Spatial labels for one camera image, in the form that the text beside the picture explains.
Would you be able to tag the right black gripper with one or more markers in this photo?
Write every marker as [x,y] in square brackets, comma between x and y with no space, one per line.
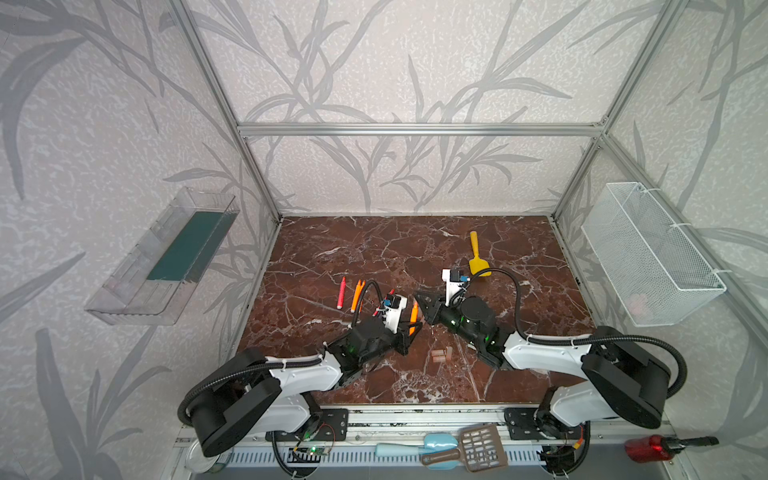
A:
[441,308]

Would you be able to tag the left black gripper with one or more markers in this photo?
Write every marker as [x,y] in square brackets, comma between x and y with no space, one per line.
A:
[402,335]

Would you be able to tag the orange highlighter lone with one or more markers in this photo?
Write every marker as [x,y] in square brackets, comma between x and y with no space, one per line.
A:
[414,318]

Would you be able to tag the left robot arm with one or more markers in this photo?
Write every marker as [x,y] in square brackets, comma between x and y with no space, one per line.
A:
[253,393]

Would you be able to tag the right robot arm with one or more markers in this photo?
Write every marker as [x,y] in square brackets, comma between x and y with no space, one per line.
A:
[621,376]

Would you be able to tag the pink highlighter middle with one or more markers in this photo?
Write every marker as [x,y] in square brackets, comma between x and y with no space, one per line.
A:
[386,303]

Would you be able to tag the pink highlighter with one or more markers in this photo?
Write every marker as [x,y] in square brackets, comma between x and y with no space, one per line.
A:
[341,293]
[386,303]

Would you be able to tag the yellow plastic scoop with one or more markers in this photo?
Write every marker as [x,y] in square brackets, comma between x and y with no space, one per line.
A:
[478,266]

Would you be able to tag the orange highlighter right of pair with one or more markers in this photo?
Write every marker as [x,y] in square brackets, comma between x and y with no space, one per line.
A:
[359,288]

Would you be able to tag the orange highlighter of pair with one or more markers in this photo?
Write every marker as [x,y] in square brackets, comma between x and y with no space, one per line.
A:
[359,288]
[355,302]

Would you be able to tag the orange highlighter left of pair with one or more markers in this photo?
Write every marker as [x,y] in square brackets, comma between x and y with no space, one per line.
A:
[355,302]

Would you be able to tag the pink highlighter far left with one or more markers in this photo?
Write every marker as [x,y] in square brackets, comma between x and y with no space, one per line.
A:
[341,293]

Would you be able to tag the light blue brush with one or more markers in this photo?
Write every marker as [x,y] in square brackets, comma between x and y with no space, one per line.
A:
[432,443]

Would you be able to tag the brown slotted litter scoop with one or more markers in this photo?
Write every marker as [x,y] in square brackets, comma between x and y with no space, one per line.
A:
[479,449]

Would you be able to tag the red bottle black nozzle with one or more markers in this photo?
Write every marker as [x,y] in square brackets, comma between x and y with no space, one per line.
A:
[657,448]

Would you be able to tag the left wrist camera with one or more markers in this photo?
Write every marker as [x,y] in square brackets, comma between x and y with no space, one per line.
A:
[393,316]

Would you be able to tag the aluminium front rail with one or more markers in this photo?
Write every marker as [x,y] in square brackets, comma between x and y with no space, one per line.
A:
[370,424]

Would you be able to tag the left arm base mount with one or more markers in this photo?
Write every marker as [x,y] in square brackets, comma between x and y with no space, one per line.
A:
[329,424]

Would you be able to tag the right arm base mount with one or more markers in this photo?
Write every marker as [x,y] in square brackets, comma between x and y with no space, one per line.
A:
[528,423]

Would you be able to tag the white wire basket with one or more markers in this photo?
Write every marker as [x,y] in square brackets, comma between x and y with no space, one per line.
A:
[658,274]

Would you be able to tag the clear plastic wall tray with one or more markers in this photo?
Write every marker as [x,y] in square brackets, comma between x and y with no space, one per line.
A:
[155,281]

